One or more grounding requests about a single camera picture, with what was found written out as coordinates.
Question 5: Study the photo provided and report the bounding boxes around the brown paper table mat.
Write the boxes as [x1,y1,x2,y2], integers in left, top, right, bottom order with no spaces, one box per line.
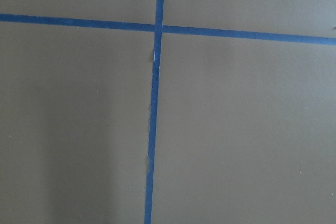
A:
[1,0,335,223]

